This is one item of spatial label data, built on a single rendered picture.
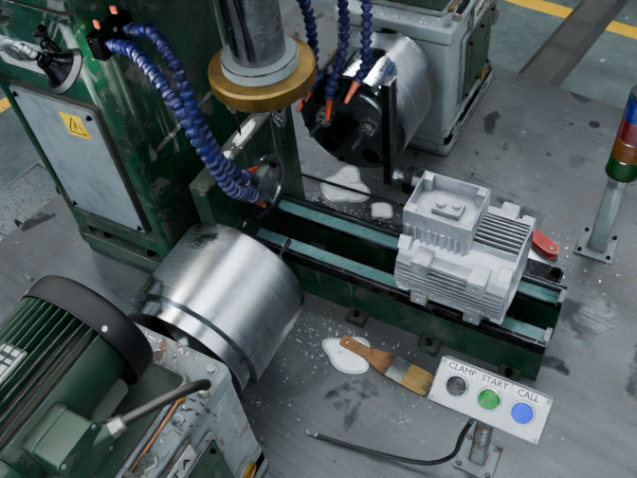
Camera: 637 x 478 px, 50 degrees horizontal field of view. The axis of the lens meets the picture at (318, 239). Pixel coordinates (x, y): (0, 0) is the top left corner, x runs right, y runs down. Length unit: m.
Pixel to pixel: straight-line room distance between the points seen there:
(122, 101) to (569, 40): 2.64
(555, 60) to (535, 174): 1.70
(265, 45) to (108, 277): 0.75
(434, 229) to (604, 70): 2.34
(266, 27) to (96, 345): 0.53
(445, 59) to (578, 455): 0.84
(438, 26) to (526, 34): 2.08
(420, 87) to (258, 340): 0.66
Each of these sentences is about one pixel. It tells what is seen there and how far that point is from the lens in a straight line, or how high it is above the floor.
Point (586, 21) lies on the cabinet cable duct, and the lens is 3.67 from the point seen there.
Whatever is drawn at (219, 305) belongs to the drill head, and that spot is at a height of 1.15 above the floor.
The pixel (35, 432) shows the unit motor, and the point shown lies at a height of 1.31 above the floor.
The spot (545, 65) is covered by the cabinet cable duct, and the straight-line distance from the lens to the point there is 3.35.
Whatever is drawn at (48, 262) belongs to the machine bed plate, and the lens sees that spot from 1.73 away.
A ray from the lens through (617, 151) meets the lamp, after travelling 1.38.
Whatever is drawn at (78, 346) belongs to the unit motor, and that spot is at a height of 1.34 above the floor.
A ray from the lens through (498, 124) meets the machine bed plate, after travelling 1.85.
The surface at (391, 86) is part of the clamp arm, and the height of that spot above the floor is 1.24.
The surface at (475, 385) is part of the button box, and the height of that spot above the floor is 1.07.
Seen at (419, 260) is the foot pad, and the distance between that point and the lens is 1.18.
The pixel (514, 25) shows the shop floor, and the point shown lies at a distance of 3.66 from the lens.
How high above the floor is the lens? 2.01
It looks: 50 degrees down
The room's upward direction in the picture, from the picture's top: 9 degrees counter-clockwise
